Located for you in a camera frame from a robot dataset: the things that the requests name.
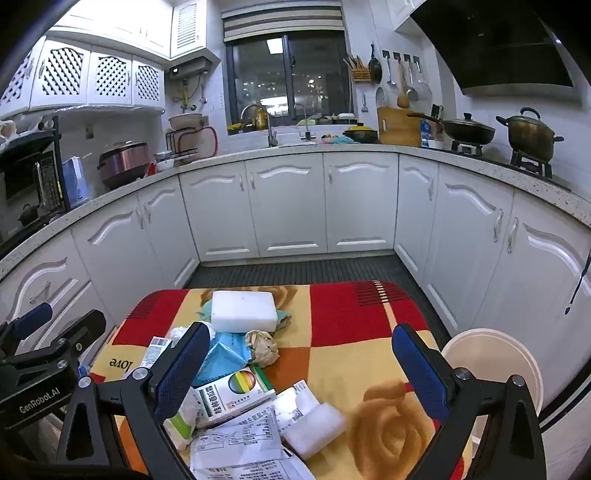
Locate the translucent blue pitcher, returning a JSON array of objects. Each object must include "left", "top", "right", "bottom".
[{"left": 62, "top": 156, "right": 90, "bottom": 208}]

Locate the yellow gas pipe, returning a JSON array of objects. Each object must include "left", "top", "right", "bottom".
[{"left": 178, "top": 78, "right": 195, "bottom": 112}]

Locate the black microwave oven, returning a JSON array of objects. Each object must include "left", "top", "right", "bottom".
[{"left": 0, "top": 136, "right": 70, "bottom": 217}]

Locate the row of white cabinet doors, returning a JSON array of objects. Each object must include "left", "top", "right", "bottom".
[{"left": 0, "top": 150, "right": 591, "bottom": 416}]

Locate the dark ribbed floor mat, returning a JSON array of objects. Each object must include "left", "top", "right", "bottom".
[{"left": 185, "top": 254, "right": 451, "bottom": 335}]

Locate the wooden cutting board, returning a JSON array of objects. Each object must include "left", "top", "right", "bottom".
[{"left": 377, "top": 106, "right": 423, "bottom": 147}]

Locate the black gas stove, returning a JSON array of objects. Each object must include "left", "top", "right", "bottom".
[{"left": 450, "top": 138, "right": 555, "bottom": 178}]

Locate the metal skimmer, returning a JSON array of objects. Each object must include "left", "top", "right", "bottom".
[{"left": 406, "top": 58, "right": 420, "bottom": 102}]

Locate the striped roller blind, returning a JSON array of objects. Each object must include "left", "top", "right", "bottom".
[{"left": 222, "top": 6, "right": 346, "bottom": 43}]

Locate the white plastic bucket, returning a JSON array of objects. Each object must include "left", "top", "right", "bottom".
[{"left": 441, "top": 328, "right": 546, "bottom": 462}]

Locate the white lattice wall cabinet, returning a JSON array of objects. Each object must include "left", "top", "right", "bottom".
[{"left": 0, "top": 28, "right": 167, "bottom": 121}]

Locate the white barcode wrapper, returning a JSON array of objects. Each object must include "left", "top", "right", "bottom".
[{"left": 139, "top": 336, "right": 174, "bottom": 370}]

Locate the wooden spatula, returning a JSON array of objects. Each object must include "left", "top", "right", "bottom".
[{"left": 397, "top": 55, "right": 411, "bottom": 108}]

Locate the round colourful sticker card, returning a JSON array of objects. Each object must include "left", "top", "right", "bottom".
[{"left": 193, "top": 368, "right": 276, "bottom": 429}]

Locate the white tissue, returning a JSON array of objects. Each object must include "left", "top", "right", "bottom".
[{"left": 166, "top": 325, "right": 215, "bottom": 346}]

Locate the small chrome faucet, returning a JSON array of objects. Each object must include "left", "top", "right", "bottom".
[{"left": 294, "top": 102, "right": 314, "bottom": 141}]

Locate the black range hood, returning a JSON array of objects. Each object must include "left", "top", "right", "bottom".
[{"left": 409, "top": 0, "right": 578, "bottom": 95}]

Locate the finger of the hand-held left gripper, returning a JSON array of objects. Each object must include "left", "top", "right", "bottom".
[
  {"left": 46, "top": 309, "right": 108, "bottom": 365},
  {"left": 0, "top": 302, "right": 54, "bottom": 344}
]

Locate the blue lanyard strap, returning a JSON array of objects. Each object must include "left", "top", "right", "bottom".
[{"left": 564, "top": 249, "right": 591, "bottom": 317}]

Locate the red and yellow printed blanket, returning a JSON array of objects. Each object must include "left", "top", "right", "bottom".
[{"left": 88, "top": 281, "right": 476, "bottom": 480}]

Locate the black wok with lid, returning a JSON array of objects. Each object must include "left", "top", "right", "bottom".
[{"left": 442, "top": 112, "right": 496, "bottom": 145}]

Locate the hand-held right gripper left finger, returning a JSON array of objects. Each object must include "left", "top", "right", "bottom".
[{"left": 55, "top": 322, "right": 213, "bottom": 480}]

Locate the white upper cabinet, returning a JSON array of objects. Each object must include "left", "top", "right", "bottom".
[{"left": 46, "top": 0, "right": 174, "bottom": 60}]

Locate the dark long-handled saucepan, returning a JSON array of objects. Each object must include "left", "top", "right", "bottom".
[{"left": 406, "top": 111, "right": 446, "bottom": 139}]

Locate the large white foam block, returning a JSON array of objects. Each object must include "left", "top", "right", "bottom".
[{"left": 211, "top": 290, "right": 279, "bottom": 334}]

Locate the wooden chopstick holder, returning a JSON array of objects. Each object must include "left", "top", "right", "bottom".
[{"left": 342, "top": 54, "right": 372, "bottom": 85}]

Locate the black bowl with yellow food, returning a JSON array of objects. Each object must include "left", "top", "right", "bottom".
[{"left": 342, "top": 122, "right": 378, "bottom": 144}]

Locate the small black frying pan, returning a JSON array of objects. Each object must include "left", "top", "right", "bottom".
[{"left": 368, "top": 44, "right": 384, "bottom": 85}]

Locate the dark stock pot with lid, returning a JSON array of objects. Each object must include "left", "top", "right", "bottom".
[{"left": 496, "top": 107, "right": 565, "bottom": 160}]

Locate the white water heater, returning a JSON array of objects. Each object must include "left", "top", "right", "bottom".
[{"left": 167, "top": 0, "right": 220, "bottom": 80}]

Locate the blue plastic bag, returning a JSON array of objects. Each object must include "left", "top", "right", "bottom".
[{"left": 191, "top": 332, "right": 252, "bottom": 388}]

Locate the mesh strainer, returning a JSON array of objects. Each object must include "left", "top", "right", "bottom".
[{"left": 413, "top": 58, "right": 433, "bottom": 104}]

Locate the brown paper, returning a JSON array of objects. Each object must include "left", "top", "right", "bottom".
[{"left": 244, "top": 329, "right": 281, "bottom": 367}]

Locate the tall chrome faucet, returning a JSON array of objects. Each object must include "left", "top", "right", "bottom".
[{"left": 240, "top": 104, "right": 279, "bottom": 147}]

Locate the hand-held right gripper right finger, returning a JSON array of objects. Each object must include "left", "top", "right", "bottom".
[{"left": 392, "top": 323, "right": 548, "bottom": 480}]

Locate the small white foam block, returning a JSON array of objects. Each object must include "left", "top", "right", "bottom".
[{"left": 280, "top": 402, "right": 347, "bottom": 460}]

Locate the green and white packet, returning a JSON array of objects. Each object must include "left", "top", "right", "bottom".
[{"left": 161, "top": 388, "right": 204, "bottom": 450}]

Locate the black dish rack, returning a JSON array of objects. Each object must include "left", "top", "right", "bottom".
[{"left": 165, "top": 126, "right": 218, "bottom": 164}]

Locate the white printed paper leaflet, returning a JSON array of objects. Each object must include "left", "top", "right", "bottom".
[
  {"left": 272, "top": 379, "right": 321, "bottom": 432},
  {"left": 189, "top": 415, "right": 317, "bottom": 480}
]

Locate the beige clay pot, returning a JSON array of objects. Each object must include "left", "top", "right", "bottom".
[{"left": 168, "top": 113, "right": 208, "bottom": 132}]

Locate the dark framed window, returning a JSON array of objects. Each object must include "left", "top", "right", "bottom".
[{"left": 225, "top": 30, "right": 354, "bottom": 126}]

